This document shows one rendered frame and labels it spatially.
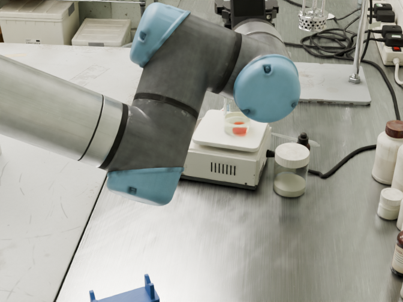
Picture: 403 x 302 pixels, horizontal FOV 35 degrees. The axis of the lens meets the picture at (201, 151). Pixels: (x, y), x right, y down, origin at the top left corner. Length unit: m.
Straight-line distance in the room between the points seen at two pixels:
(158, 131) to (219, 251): 0.38
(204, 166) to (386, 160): 0.32
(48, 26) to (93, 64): 1.78
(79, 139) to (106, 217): 0.45
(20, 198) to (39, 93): 0.54
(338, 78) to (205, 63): 0.87
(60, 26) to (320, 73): 2.04
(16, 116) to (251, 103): 0.25
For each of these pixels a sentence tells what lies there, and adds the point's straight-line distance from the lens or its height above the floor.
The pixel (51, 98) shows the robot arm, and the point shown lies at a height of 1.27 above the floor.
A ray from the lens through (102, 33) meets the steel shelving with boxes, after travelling 3.44.
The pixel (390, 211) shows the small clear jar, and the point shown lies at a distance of 1.10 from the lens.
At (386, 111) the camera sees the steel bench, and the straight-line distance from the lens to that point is 1.45.
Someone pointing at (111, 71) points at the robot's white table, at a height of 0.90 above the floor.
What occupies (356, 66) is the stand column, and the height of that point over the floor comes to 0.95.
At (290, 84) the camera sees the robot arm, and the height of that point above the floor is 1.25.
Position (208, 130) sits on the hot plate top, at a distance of 1.14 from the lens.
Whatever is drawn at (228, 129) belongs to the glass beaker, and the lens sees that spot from 1.12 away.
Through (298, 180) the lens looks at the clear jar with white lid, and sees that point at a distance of 1.11.
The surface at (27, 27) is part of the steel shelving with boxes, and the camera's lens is 3.45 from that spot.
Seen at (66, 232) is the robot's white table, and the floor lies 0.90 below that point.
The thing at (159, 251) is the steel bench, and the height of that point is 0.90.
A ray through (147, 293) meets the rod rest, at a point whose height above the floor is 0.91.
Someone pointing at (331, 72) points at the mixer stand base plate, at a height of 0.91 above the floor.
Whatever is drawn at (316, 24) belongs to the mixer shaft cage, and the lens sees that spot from 1.45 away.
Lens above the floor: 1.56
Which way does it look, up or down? 32 degrees down
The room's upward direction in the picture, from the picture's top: straight up
